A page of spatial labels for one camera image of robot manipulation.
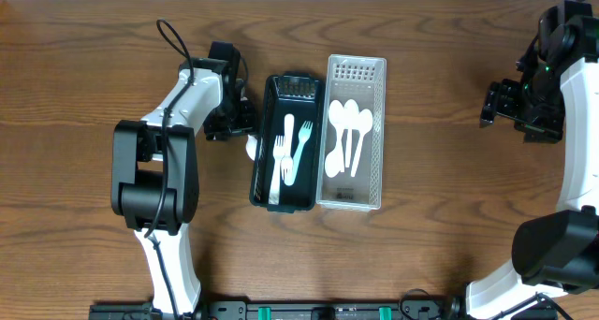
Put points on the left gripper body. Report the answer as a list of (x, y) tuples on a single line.
[(229, 124)]

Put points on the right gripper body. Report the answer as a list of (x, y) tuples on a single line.
[(507, 112)]

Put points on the white plastic fork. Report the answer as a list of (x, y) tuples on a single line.
[(303, 135), (278, 154), (287, 162)]

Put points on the black plastic basket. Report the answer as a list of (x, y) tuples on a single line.
[(303, 96)]

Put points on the white plastic fork top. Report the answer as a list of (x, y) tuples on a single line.
[(303, 135)]

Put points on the white plastic spoon crossing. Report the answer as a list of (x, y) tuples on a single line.
[(351, 111)]

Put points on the clear plastic basket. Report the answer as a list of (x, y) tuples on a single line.
[(363, 79)]

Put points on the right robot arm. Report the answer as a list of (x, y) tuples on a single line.
[(556, 255)]

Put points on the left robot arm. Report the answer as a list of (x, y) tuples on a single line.
[(154, 176)]

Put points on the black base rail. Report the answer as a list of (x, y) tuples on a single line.
[(421, 307)]

